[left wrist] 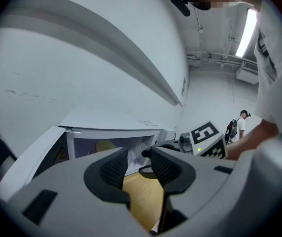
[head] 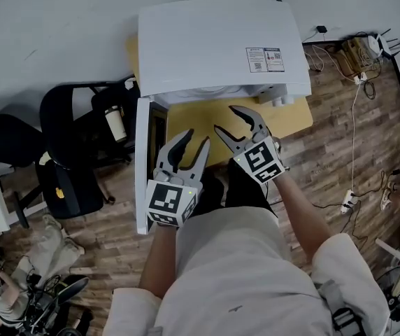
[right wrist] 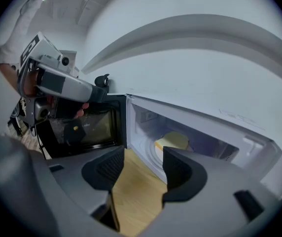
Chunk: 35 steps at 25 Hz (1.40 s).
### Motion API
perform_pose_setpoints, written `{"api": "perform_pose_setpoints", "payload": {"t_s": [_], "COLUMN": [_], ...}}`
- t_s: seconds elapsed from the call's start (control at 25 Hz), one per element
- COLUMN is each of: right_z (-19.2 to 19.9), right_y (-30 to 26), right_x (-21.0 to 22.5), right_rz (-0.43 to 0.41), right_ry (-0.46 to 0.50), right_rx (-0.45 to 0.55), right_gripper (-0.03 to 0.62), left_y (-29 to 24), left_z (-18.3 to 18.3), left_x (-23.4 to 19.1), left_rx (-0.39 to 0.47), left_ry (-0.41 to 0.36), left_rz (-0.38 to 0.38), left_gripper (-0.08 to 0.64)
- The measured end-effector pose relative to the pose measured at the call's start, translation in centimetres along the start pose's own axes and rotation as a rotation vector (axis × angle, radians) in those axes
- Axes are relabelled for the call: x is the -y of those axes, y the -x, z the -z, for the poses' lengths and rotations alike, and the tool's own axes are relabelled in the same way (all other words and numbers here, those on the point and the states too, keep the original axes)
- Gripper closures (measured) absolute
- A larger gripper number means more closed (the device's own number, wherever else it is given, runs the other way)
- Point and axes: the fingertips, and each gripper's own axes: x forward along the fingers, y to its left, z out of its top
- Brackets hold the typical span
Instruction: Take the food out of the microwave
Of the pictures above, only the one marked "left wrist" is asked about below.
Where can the paper wall poster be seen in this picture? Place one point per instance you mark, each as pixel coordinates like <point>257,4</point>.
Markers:
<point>184,86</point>

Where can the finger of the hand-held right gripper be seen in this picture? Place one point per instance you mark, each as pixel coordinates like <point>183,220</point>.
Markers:
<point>146,175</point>
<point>146,153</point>

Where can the person's white shirt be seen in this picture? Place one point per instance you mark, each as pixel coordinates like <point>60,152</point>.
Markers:
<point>279,95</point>

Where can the long ceiling light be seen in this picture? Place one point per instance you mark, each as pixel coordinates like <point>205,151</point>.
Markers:
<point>247,31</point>

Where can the person's right forearm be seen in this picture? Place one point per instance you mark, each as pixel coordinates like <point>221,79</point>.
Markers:
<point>252,139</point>

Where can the white microwave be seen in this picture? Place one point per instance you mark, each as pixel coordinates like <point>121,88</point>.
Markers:
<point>106,132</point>

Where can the yellow wooden table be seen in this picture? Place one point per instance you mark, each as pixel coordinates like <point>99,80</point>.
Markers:
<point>143,196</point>

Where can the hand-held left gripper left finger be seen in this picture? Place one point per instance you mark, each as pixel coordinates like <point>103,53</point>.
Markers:
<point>64,181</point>

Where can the black head-worn camera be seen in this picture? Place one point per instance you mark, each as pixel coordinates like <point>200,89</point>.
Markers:
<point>180,5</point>

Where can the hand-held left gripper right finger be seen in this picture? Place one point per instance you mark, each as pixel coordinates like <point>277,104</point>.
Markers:
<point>205,174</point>

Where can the white air conditioner unit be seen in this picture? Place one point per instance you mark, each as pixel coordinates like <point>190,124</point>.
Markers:
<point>247,74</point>

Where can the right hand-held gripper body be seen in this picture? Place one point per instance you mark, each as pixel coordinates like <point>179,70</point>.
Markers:
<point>205,134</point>

